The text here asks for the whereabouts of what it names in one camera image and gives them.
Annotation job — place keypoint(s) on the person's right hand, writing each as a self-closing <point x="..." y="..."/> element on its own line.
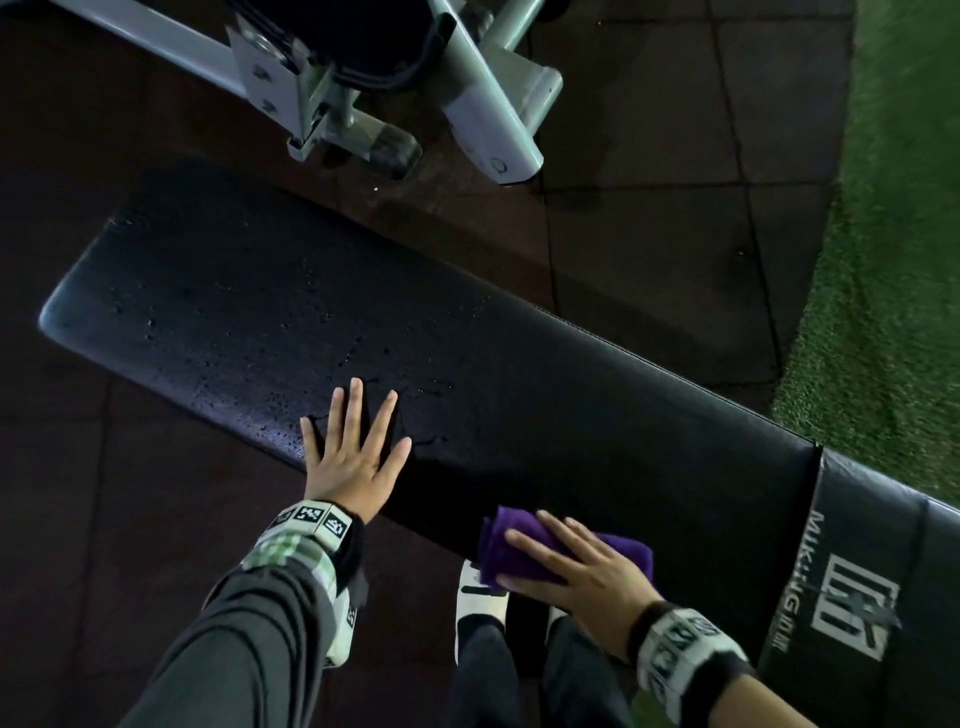
<point x="600" y="592"/>

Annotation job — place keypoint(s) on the person's left hand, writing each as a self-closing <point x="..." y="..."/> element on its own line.
<point x="352" y="472"/>

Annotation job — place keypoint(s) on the purple cleaning cloth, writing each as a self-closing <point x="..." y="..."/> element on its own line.
<point x="491" y="553"/>

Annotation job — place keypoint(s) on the grey adjacent bench frame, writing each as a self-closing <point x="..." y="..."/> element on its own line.
<point x="487" y="112"/>

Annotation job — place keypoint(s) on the person's right forearm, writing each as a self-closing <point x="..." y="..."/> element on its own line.
<point x="750" y="709"/>

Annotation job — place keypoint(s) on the person's left forearm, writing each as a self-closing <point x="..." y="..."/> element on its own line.
<point x="240" y="652"/>

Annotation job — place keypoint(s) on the person's white right sandal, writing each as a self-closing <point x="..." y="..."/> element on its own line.
<point x="555" y="619"/>

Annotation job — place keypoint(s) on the person's white sandal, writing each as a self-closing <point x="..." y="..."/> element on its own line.
<point x="472" y="604"/>
<point x="555" y="619"/>

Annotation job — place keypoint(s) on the person's white left sandal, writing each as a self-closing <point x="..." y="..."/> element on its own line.
<point x="472" y="604"/>

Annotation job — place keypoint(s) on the person's dark trousers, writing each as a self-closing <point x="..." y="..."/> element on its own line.
<point x="480" y="682"/>

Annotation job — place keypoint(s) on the black right wristband with markers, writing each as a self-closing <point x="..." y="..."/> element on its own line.
<point x="675" y="645"/>

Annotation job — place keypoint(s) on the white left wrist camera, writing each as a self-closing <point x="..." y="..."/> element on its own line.
<point x="341" y="630"/>

